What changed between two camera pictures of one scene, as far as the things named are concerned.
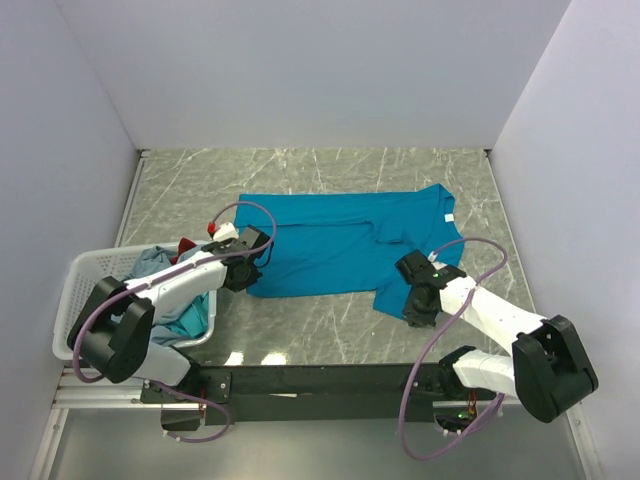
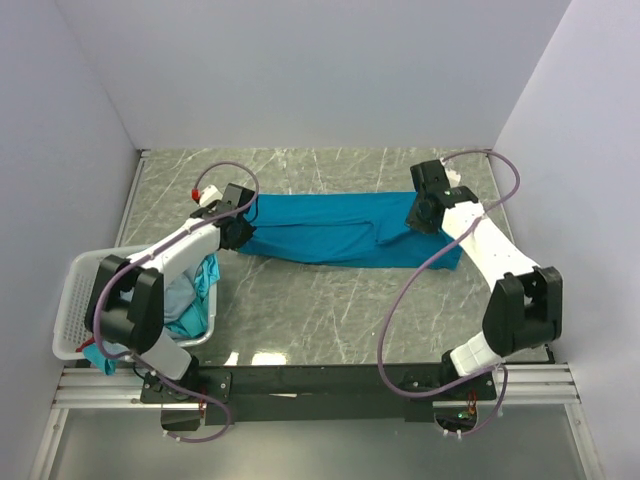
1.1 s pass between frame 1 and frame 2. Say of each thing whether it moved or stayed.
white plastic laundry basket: stayed
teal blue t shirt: moved
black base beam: stayed
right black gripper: moved
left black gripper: moved
